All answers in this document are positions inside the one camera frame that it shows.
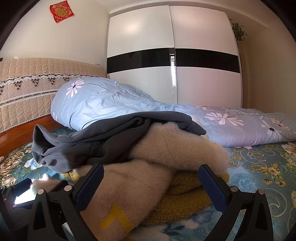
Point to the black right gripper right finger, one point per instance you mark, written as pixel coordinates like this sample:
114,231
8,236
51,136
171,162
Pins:
229,200

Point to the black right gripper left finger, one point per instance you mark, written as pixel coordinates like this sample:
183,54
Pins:
63,204

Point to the dark grey sweatpants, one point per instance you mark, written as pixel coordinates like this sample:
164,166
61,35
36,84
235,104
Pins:
105,141

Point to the teal floral bed blanket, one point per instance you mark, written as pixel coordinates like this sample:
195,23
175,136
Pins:
269,167

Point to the beige fluffy sweater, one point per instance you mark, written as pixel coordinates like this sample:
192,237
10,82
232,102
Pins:
159,184

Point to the light blue floral duvet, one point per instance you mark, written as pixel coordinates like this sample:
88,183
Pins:
84,100

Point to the beige quilted headboard cover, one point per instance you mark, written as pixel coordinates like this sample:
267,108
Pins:
29,85

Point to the white black sliding wardrobe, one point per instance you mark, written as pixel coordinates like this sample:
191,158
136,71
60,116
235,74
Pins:
177,55

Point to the green hanging plant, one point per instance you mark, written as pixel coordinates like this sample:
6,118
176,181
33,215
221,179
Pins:
239,33

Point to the wooden bed frame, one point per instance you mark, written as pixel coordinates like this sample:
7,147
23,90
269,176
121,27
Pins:
23,134

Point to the red fu wall decoration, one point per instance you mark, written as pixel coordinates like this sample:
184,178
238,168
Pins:
61,11

